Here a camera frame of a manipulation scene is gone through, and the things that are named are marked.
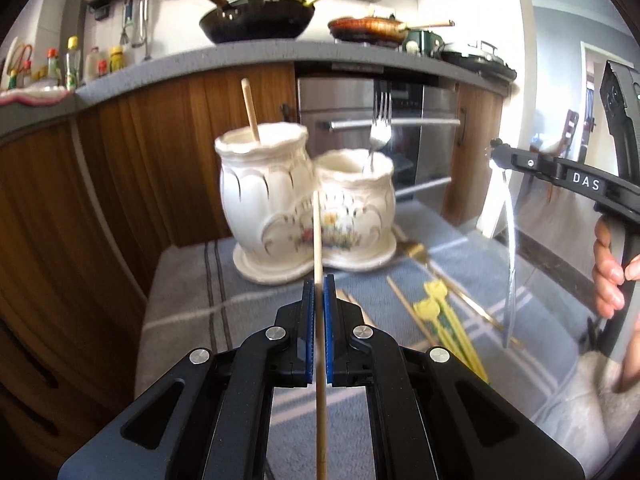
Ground brown frying pan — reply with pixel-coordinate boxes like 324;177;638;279
327;16;456;46

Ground green kettle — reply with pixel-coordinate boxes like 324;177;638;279
402;29;446;57

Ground yellow plastic utensil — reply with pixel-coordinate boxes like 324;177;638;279
413;299;482;378
424;281;490;382

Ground silver fork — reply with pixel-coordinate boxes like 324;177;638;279
366;90;394;172

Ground white fluted bowl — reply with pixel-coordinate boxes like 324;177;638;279
0;84;69;107

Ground hanging metal ladle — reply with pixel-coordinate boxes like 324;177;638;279
135;0;154;62

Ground wooden kitchen cabinets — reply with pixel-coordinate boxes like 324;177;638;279
0;60;506;466

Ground wooden chopstick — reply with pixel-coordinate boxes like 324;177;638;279
386;276;442;350
338;289;378;328
241;78;262;143
312;190;328;480

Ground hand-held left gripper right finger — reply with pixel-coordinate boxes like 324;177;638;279
322;274;586;480

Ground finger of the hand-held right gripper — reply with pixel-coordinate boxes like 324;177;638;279
490;140;620;202

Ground stainless steel oven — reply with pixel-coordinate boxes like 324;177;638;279
295;77;463;206

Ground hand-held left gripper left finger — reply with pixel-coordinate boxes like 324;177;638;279
57;275;317;480

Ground grey striped cloth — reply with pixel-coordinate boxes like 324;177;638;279
134;200;601;480

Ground black lidded griddle pan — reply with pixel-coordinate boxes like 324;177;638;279
440;40;518;82

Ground black wok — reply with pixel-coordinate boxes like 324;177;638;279
177;0;317;45

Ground person's right hand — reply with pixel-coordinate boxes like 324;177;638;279
591;220;640;319

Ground wooden chair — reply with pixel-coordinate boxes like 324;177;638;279
530;109;598;201

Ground gold fork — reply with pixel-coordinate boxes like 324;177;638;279
399;241;526;350

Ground row of condiment bottles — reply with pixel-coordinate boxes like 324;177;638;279
5;35;126;92

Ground silver knife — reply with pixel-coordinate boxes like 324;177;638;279
492;157;521;350

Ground white ceramic utensil holder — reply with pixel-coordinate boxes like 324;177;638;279
214;122;398;286

